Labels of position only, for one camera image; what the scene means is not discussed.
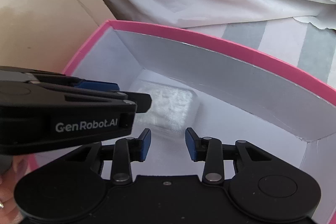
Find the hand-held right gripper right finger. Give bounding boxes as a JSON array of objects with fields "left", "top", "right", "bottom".
[{"left": 185, "top": 127, "right": 266, "bottom": 185}]

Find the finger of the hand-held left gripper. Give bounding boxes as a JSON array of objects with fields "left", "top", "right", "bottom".
[
  {"left": 0, "top": 66, "right": 121, "bottom": 93},
  {"left": 39, "top": 82, "right": 153, "bottom": 113}
]

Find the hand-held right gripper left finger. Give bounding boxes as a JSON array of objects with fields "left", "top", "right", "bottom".
[{"left": 64, "top": 128, "right": 152, "bottom": 185}]

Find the clear plastic packet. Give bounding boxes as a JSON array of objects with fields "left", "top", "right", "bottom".
[{"left": 129, "top": 79, "right": 202, "bottom": 133}]

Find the pink cardboard box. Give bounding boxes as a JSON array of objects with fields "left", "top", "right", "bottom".
[{"left": 26, "top": 19, "right": 336, "bottom": 224}]

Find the person's left hand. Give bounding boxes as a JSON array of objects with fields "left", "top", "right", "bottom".
[{"left": 0, "top": 155, "right": 30, "bottom": 224}]

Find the beige cabinet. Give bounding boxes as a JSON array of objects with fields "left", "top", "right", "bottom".
[{"left": 0, "top": 0, "right": 116, "bottom": 75}]

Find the striped rug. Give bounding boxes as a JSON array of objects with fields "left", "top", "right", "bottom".
[{"left": 184, "top": 15, "right": 336, "bottom": 83}]

